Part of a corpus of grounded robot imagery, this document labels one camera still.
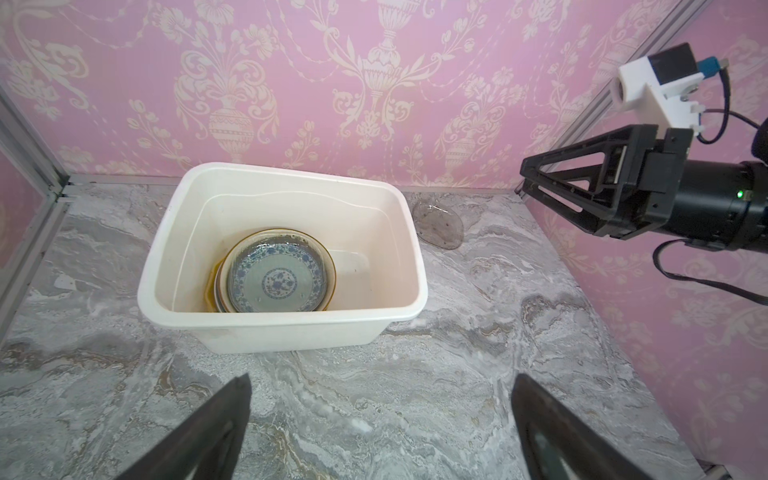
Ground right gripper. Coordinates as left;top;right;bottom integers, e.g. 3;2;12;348
520;124;756;251

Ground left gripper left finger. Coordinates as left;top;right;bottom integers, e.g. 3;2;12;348
119;374;252;479

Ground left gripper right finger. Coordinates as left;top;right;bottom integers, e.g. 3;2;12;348
511;374;651;480

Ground beige willow painted plate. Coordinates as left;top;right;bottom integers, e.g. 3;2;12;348
208;228;337;313

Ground yellow polka dot plate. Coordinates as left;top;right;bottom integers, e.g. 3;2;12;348
204;260;227;313

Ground small blue patterned dish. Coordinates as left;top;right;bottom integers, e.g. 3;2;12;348
226;241;328;313

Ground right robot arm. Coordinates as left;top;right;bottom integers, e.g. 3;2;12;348
520;124;767;253

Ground white plastic bin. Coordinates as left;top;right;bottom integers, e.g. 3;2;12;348
137;163;428;354

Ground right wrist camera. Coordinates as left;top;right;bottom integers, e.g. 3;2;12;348
609;43;729;134

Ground left corner aluminium post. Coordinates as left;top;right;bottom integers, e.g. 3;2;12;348
1;90;69;338

